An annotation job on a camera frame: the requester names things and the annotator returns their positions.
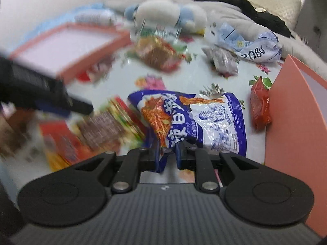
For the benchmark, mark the cream quilted headboard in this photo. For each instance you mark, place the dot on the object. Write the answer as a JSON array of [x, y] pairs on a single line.
[[276, 2]]

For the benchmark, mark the pink cardboard box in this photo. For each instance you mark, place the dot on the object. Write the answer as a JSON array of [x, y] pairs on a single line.
[[293, 132]]

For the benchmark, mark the white spray can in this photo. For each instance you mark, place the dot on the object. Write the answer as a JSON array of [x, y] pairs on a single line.
[[95, 17]]

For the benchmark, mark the black clothes pile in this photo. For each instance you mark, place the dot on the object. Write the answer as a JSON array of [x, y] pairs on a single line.
[[245, 7]]

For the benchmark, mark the grey duvet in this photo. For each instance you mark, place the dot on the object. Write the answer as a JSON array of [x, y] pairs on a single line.
[[230, 12]]

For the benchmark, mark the pink cardboard box lid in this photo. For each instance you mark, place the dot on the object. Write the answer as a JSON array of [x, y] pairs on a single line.
[[69, 48]]

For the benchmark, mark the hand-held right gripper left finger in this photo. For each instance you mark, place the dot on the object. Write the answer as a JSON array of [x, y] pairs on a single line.
[[150, 155]]

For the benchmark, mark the floral bed sheet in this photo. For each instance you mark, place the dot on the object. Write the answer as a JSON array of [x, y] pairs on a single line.
[[194, 81]]

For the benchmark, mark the white blue plush toy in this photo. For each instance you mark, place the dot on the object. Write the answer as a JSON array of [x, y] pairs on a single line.
[[163, 12]]

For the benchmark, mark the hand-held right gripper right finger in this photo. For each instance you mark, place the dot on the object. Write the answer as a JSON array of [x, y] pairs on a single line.
[[179, 155]]

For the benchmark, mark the blue white plastic bag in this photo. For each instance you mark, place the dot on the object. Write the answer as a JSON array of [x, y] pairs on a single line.
[[250, 43]]

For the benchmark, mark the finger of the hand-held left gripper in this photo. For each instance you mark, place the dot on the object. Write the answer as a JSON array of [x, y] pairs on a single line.
[[76, 106]]

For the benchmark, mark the blue white noodle snack bag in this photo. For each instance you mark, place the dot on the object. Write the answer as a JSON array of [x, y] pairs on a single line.
[[217, 122]]

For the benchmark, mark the pile of snack packets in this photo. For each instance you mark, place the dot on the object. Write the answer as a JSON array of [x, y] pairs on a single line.
[[102, 130]]

